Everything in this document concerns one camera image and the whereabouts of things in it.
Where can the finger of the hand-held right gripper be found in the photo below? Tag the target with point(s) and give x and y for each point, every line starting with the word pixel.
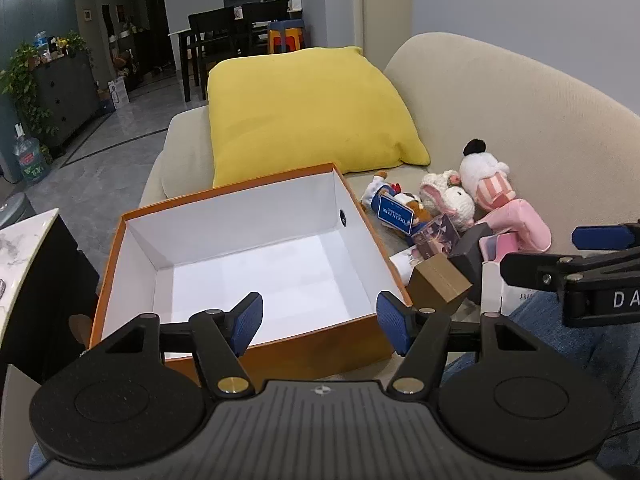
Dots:
pixel 527 270
pixel 602 237

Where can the orange cardboard box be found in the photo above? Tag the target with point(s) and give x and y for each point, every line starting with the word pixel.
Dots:
pixel 250 265

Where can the white carton box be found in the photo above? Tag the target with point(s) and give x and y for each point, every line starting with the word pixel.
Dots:
pixel 492 285

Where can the white pink-striped plush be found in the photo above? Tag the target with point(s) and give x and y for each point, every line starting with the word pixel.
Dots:
pixel 480 170

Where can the pink plush pouch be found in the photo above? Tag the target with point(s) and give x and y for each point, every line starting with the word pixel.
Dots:
pixel 525 225

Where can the grey round bin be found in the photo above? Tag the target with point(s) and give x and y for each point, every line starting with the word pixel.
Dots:
pixel 12 212

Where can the stacked colourful stools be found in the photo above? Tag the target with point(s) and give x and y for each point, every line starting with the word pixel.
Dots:
pixel 286 35

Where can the white crochet sheep plush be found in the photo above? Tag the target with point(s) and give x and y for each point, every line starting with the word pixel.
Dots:
pixel 457 205

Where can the blue water jug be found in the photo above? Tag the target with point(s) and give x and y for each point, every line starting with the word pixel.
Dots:
pixel 30 157

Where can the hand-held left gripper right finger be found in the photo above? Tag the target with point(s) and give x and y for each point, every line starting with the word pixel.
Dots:
pixel 394 325

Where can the gold box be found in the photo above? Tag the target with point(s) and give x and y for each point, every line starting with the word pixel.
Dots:
pixel 440 280

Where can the yellow pillow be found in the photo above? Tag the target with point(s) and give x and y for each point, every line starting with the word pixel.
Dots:
pixel 310 110

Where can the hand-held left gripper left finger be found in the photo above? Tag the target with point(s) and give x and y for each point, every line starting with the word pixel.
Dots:
pixel 248 322

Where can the black dining chair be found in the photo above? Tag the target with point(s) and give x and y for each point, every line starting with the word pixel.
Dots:
pixel 215 35
pixel 265 15

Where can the beige sofa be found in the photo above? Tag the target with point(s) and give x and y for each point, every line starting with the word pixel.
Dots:
pixel 500 100

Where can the white printed packet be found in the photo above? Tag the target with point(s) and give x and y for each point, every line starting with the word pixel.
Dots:
pixel 405 265

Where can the dark grey cabinet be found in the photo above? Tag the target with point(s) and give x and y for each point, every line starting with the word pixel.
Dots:
pixel 65 95

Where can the purple card box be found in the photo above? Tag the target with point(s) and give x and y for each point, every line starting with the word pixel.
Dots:
pixel 437 235

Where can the marble top side table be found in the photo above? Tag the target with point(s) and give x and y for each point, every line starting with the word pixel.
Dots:
pixel 22 255

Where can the black box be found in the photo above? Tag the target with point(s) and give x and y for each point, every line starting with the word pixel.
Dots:
pixel 470 250

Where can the white paper bag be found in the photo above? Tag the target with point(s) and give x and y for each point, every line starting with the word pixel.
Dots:
pixel 119 94

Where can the pink wallet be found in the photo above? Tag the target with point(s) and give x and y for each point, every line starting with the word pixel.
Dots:
pixel 500 247

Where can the green trailing plant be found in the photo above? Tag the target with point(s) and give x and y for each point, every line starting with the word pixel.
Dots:
pixel 25 75

